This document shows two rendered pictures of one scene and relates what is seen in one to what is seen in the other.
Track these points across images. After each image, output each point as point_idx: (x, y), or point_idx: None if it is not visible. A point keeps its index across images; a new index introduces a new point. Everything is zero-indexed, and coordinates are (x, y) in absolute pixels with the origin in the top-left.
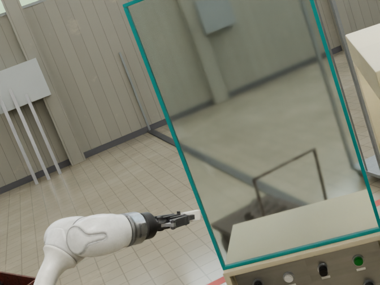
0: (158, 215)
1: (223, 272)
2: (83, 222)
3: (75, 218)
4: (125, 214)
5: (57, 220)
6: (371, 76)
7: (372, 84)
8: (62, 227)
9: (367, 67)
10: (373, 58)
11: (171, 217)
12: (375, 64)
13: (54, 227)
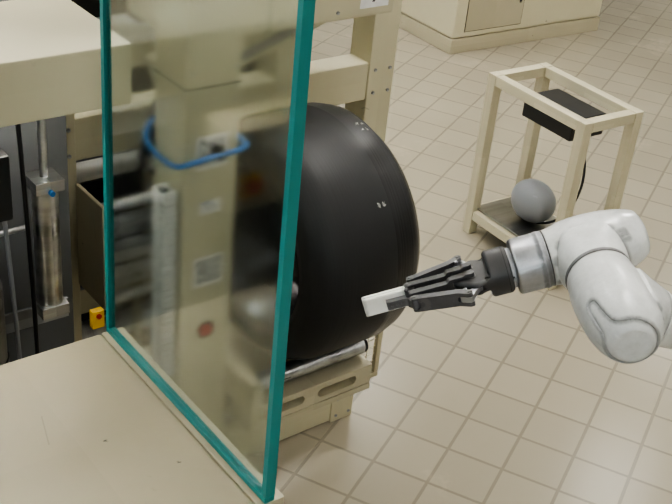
0: (453, 279)
1: (281, 495)
2: (621, 209)
3: (609, 255)
4: (534, 232)
5: (631, 287)
6: (60, 76)
7: (23, 105)
8: (635, 269)
9: (17, 75)
10: (25, 53)
11: (439, 274)
12: (79, 47)
13: (644, 286)
